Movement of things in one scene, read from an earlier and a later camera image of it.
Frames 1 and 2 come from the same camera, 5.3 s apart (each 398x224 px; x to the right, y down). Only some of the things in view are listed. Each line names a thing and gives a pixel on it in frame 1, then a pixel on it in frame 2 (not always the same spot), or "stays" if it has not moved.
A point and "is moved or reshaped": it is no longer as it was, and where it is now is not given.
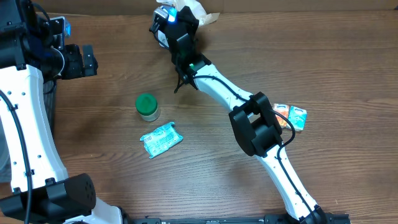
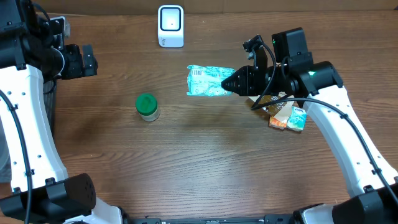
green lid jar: [147, 106] stays
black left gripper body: [74, 63] stays
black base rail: [265, 219] stays
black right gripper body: [191, 23] -> [277, 86]
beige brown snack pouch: [203, 16] -> [276, 111]
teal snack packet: [161, 139] is moved or reshaped
